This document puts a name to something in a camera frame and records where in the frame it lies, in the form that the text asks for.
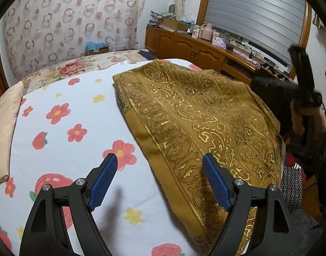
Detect brown gold patterned shirt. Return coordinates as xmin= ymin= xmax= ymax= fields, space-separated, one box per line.
xmin=113 ymin=60 xmax=283 ymax=254

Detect person right hand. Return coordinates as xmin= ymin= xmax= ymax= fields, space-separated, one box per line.
xmin=290 ymin=99 xmax=326 ymax=140

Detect grey window blind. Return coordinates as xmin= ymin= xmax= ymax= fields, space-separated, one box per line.
xmin=205 ymin=0 xmax=305 ymax=64

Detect pink tissue pack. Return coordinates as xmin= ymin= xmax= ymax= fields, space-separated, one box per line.
xmin=212 ymin=37 xmax=226 ymax=49

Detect white fruit print blanket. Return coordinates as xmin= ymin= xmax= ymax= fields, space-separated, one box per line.
xmin=0 ymin=63 xmax=200 ymax=255

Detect pink thermos jug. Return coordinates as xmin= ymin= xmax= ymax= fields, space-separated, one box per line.
xmin=200 ymin=23 xmax=213 ymax=41

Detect beige pillow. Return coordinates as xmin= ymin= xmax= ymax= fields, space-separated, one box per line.
xmin=0 ymin=81 xmax=24 ymax=183

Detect cardboard box on cabinet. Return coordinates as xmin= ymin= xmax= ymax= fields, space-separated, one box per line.
xmin=162 ymin=19 xmax=189 ymax=32

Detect wooden sideboard cabinet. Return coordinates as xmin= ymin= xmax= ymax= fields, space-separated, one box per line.
xmin=144 ymin=26 xmax=276 ymax=84

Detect dark blue mattress edge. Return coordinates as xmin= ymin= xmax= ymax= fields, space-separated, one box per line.
xmin=138 ymin=50 xmax=158 ymax=61

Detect stack of folded papers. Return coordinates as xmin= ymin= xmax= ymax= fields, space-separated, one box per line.
xmin=148 ymin=11 xmax=176 ymax=27

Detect floral bed quilt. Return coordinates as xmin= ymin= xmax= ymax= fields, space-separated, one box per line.
xmin=22 ymin=50 xmax=146 ymax=95

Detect cardboard box blue contents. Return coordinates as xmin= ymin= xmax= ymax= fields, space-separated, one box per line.
xmin=85 ymin=41 xmax=109 ymax=55

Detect circle patterned curtain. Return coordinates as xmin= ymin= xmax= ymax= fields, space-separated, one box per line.
xmin=3 ymin=0 xmax=146 ymax=80

